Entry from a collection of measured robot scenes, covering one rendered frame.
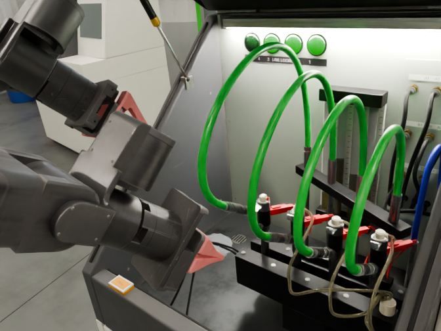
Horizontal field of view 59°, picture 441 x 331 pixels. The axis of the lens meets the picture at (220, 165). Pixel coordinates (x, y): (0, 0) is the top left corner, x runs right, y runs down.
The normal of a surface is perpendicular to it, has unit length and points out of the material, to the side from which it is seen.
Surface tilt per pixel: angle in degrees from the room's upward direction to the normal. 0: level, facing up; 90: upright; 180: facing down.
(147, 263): 47
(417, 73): 90
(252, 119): 90
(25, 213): 100
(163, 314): 0
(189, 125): 90
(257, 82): 90
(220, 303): 0
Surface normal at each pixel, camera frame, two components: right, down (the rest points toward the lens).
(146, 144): 0.33, 0.11
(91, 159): -0.39, -0.26
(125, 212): 0.76, -0.18
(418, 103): -0.61, 0.39
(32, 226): 0.80, 0.39
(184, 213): -0.64, -0.38
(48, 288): -0.08, -0.89
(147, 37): 0.70, 0.26
